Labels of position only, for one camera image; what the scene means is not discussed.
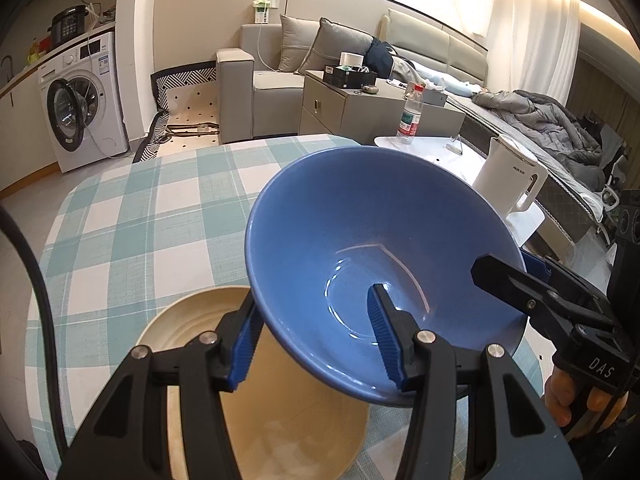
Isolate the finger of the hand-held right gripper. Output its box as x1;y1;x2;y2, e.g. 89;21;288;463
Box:
471;254;615;340
520;247;610;302

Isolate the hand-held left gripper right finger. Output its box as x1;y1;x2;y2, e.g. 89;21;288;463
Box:
366;283;583;480

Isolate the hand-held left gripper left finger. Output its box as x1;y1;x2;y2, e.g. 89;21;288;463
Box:
57;292;264;480

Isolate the blue ceramic bowl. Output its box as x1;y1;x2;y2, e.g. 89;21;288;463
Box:
244;146;528;408

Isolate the cream ribbed plate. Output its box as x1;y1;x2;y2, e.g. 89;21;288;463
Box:
135;286;372;480

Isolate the person's right hand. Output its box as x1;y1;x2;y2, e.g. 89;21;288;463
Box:
544;369;627;429

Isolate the bed with grey quilted base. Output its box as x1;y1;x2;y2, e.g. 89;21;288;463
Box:
390;60;616;246

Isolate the white electric kettle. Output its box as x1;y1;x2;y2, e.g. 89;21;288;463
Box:
472;135;549;216

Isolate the grey down jacket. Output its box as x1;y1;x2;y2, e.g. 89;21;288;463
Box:
472;89;608;181

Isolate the teal white checked tablecloth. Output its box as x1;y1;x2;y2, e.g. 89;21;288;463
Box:
25;134;546;480

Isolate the clear plastic water bottle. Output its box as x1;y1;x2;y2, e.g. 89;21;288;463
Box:
396;82;425;145

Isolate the light blue pillow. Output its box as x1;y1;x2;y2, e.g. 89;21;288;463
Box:
435;72;473;96

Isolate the grey bedside cabinet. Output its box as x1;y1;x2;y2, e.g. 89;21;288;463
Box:
299;71;466;138

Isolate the white curtain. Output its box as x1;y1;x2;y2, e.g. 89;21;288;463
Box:
492;0;583;111

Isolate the beige padded headboard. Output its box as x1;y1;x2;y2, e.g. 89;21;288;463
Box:
380;7;488;83

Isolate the grey sofa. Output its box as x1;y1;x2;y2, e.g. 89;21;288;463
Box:
216;24;326;145

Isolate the dark navy garment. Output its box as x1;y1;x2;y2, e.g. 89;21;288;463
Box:
365;37;397;80

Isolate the black white patterned floor mat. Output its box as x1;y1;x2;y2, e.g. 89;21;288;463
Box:
132;60;221;163

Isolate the black storage box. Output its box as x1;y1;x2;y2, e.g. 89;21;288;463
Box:
322;64;378;86

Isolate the white washing machine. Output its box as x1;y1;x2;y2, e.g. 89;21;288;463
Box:
37;31;131;173

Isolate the grey sofa cushion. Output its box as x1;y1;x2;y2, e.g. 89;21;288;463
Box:
277;14;321;75
297;17;376;76

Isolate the white kitchen base cabinet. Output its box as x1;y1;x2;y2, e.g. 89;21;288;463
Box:
0;52;61;196

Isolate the black pressure cooker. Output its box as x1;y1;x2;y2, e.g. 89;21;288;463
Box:
50;5;91;46

